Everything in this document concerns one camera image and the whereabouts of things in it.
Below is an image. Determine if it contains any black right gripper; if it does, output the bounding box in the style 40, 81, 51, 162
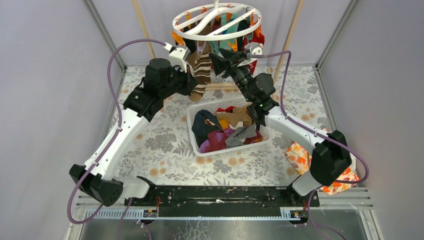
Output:
208, 48, 255, 103

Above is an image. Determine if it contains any brown white striped sock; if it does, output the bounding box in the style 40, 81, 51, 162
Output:
187, 41, 212, 102

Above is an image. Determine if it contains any purple clothes peg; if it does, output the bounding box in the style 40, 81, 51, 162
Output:
196, 41, 206, 55

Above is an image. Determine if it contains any orange clothes peg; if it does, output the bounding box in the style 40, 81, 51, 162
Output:
171, 30, 186, 46

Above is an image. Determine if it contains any white round clip hanger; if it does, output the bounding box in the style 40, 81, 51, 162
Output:
171, 0, 263, 42

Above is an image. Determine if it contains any maroon sock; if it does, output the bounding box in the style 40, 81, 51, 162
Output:
199, 127, 235, 154

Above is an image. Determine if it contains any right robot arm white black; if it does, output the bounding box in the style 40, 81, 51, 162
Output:
209, 48, 352, 206

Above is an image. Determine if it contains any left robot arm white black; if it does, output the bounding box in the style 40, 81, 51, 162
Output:
69, 58, 198, 207

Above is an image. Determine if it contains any wooden hanger rack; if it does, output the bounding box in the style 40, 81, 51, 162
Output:
131, 0, 304, 91

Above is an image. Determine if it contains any red white striped sock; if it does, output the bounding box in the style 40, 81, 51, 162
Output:
242, 30, 265, 74

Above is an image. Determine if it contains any teal patterned sock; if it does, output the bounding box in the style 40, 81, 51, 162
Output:
211, 13, 238, 54

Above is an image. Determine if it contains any navy blue sock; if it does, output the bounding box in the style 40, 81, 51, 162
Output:
191, 109, 222, 148

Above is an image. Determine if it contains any tan ribbed sock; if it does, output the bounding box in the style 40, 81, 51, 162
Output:
214, 106, 253, 127

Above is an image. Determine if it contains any mustard yellow sock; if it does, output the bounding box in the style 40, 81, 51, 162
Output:
218, 118, 230, 130

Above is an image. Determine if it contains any grey sock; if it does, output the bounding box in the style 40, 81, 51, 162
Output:
225, 124, 257, 149

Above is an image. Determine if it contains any floral table mat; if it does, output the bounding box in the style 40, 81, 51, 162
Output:
115, 66, 332, 186

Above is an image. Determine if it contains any floral orange bag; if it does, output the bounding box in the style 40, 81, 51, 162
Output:
284, 141, 360, 196

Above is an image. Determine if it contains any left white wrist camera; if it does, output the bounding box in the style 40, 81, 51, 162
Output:
164, 42, 191, 73

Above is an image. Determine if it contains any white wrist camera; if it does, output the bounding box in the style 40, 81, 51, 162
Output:
164, 42, 191, 73
237, 42, 263, 67

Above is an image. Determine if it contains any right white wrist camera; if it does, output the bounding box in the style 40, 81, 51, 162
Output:
237, 42, 263, 67

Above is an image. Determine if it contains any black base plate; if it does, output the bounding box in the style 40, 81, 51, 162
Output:
124, 185, 320, 218

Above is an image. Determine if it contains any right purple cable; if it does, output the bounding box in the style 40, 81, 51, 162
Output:
255, 50, 371, 185

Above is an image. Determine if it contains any purple cable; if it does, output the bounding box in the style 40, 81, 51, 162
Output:
66, 39, 170, 225
255, 50, 371, 185

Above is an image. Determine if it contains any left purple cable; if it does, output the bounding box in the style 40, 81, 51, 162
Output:
66, 39, 170, 225

